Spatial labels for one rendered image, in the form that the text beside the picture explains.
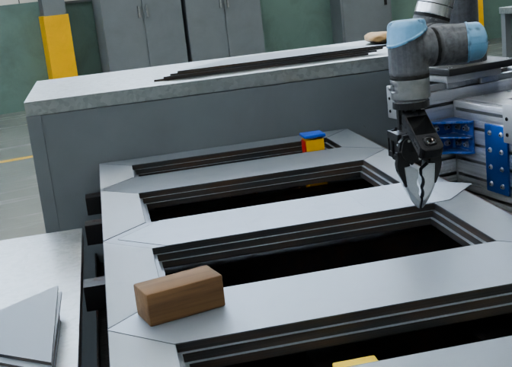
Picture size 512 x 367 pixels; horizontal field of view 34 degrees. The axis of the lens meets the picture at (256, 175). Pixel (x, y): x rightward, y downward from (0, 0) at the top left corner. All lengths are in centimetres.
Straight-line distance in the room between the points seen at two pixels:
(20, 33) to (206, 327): 962
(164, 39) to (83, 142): 803
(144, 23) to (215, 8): 93
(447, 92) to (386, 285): 109
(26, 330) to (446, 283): 70
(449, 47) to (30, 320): 91
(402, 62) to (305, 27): 1022
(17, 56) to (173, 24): 195
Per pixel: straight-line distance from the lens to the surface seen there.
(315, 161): 211
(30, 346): 141
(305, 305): 123
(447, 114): 230
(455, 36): 163
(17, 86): 1073
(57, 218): 249
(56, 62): 1038
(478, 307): 126
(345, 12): 1172
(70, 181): 246
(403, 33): 159
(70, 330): 154
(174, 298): 122
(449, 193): 174
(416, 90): 160
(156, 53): 1041
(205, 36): 1059
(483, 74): 235
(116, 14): 1028
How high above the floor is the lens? 133
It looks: 13 degrees down
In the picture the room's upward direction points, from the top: 6 degrees counter-clockwise
